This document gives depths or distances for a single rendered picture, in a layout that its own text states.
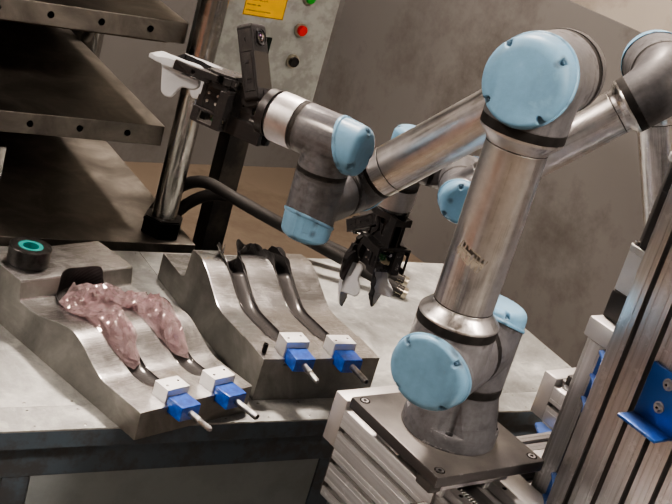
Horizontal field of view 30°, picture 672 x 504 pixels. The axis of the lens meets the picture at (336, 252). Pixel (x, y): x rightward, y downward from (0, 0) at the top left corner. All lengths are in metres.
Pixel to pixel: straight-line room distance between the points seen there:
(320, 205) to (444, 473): 0.43
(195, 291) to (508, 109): 1.15
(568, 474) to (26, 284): 1.04
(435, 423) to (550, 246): 3.18
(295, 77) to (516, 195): 1.56
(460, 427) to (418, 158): 0.40
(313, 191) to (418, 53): 3.90
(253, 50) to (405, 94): 3.89
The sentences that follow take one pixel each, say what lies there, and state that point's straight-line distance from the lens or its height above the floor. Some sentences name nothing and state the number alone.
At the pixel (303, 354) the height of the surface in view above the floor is 0.91.
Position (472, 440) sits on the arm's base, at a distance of 1.90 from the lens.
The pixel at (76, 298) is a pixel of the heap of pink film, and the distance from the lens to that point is 2.37.
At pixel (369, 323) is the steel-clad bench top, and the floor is 0.80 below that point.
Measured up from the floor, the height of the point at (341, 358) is 0.90.
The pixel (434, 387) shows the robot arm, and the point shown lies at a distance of 1.72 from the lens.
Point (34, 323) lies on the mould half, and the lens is 2.35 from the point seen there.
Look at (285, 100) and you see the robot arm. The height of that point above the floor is 1.47.
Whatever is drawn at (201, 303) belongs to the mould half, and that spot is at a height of 0.86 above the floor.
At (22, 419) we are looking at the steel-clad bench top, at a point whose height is 0.80.
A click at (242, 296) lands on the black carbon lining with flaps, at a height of 0.89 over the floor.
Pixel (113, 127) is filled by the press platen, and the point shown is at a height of 1.02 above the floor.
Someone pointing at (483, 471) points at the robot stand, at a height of 1.04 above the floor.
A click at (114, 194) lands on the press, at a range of 3.20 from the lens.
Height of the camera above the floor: 1.93
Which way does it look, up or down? 21 degrees down
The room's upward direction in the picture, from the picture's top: 16 degrees clockwise
